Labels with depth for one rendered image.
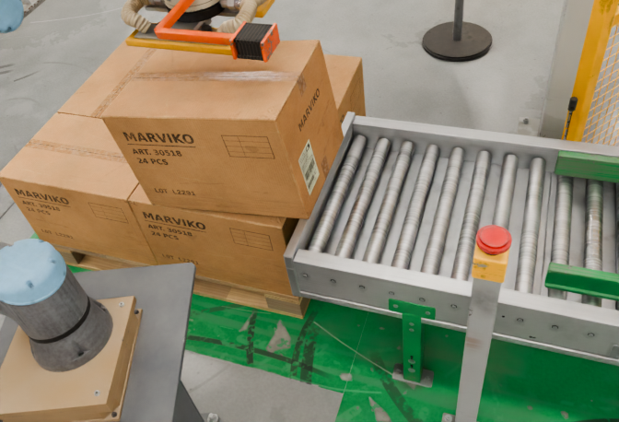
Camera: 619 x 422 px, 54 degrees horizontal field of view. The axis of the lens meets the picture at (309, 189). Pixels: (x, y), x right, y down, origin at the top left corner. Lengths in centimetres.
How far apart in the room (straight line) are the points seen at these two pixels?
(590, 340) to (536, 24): 248
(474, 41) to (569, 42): 112
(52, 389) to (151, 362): 22
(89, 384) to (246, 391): 93
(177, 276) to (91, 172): 86
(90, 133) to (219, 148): 92
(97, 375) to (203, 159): 72
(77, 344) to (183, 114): 70
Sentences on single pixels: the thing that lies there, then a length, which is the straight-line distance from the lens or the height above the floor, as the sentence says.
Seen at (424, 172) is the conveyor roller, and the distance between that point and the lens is 210.
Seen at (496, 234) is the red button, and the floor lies 104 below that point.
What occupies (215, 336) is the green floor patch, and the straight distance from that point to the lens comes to 244.
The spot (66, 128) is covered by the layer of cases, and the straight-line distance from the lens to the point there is 270.
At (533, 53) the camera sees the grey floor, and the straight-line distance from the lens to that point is 369.
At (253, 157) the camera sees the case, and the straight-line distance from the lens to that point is 177.
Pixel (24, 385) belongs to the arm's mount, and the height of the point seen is 82.
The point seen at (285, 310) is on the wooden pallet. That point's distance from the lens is 239.
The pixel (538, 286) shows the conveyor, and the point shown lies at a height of 49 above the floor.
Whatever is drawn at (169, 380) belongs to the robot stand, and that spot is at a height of 75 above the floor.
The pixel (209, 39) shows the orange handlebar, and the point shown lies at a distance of 146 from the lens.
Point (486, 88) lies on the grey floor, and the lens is 339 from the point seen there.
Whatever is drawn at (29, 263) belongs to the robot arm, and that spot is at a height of 108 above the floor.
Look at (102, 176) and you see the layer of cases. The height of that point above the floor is 54.
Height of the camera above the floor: 202
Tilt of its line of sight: 45 degrees down
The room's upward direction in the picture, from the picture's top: 10 degrees counter-clockwise
